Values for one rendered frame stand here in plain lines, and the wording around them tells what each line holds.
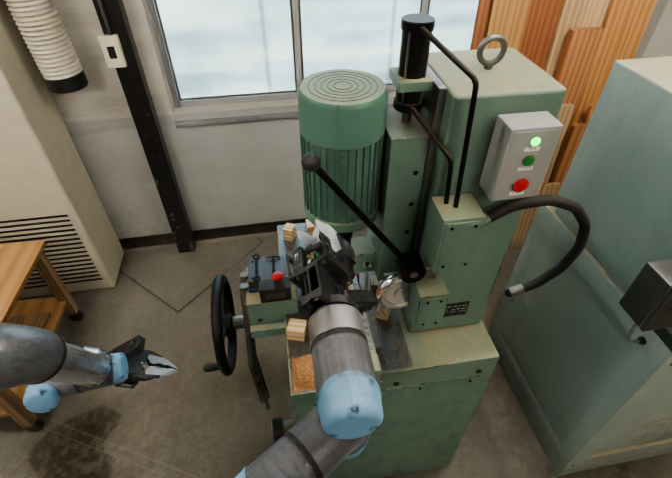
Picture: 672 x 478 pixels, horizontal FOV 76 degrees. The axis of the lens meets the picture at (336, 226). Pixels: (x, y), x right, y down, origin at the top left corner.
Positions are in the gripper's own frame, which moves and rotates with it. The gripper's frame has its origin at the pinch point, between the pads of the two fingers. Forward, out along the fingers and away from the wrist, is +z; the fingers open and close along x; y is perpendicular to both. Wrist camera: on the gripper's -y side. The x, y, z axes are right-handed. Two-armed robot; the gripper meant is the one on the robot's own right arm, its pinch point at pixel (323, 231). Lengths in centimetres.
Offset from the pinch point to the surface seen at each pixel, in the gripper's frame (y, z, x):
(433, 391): -74, 0, 14
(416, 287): -34.0, 5.5, -3.0
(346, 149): 2.7, 13.5, -9.9
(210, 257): -78, 133, 121
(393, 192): -14.0, 15.2, -11.2
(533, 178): -21.6, 5.1, -35.8
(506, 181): -18.4, 5.1, -31.2
